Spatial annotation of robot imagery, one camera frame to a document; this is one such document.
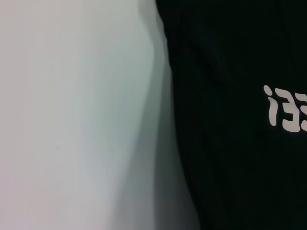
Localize black t-shirt with FREE print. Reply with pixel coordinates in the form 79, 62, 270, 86
155, 0, 307, 230

